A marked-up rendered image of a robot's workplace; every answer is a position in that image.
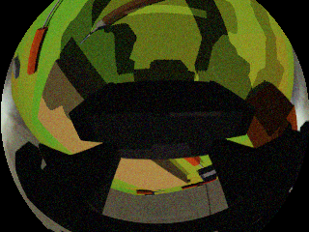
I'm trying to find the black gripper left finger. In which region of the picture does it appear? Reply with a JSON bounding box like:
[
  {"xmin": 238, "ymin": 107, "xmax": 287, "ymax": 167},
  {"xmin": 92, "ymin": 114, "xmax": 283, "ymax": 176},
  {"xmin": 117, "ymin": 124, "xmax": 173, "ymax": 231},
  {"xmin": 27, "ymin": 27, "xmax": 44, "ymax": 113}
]
[{"xmin": 39, "ymin": 143, "xmax": 121, "ymax": 214}]

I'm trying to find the red-handled awl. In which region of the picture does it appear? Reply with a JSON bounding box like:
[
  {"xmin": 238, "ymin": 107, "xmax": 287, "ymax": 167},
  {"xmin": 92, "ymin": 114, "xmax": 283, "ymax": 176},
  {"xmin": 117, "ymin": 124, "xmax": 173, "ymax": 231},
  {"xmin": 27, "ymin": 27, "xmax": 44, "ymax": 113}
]
[
  {"xmin": 136, "ymin": 189, "xmax": 152, "ymax": 194},
  {"xmin": 27, "ymin": 0, "xmax": 61, "ymax": 76},
  {"xmin": 183, "ymin": 156, "xmax": 205, "ymax": 167}
]

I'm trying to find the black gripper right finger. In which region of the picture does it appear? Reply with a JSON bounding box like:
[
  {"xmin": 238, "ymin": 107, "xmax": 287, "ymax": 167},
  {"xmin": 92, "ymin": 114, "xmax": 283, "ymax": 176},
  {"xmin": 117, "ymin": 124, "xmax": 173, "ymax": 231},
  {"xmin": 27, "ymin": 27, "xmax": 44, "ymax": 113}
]
[{"xmin": 208, "ymin": 135, "xmax": 283, "ymax": 208}]

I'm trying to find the tan wooden panel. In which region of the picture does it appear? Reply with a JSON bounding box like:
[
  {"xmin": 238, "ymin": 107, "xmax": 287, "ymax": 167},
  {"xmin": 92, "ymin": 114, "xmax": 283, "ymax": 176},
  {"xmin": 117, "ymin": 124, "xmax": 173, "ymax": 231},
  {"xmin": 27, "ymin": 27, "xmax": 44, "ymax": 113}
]
[{"xmin": 38, "ymin": 54, "xmax": 188, "ymax": 190}]

